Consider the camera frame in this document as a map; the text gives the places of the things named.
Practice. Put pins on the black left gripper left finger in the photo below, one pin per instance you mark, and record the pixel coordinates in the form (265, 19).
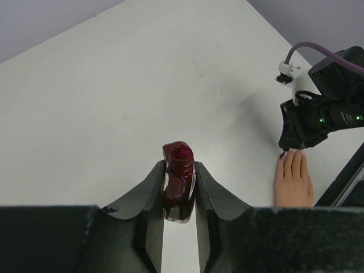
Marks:
(124, 236)

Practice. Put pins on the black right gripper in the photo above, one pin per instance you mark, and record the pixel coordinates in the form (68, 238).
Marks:
(305, 125)

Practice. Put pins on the mannequin hand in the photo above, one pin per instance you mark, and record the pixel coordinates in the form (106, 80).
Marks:
(293, 185)

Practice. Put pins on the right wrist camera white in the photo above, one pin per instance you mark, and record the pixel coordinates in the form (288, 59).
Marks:
(295, 78)

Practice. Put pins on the red nail polish bottle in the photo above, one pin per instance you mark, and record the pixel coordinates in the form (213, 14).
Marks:
(178, 197)

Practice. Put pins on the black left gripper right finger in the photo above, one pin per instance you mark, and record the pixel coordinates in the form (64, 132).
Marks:
(235, 237)

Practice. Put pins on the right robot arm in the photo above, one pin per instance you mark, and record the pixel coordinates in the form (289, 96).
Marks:
(325, 98)

